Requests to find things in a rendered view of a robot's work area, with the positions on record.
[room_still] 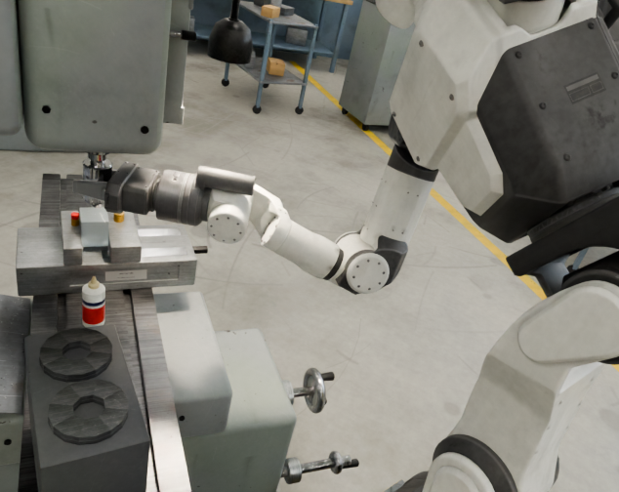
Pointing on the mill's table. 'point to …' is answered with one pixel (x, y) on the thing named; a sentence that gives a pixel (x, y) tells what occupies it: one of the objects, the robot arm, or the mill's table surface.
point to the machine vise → (100, 260)
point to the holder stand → (85, 413)
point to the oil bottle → (93, 304)
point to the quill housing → (94, 73)
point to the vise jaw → (124, 239)
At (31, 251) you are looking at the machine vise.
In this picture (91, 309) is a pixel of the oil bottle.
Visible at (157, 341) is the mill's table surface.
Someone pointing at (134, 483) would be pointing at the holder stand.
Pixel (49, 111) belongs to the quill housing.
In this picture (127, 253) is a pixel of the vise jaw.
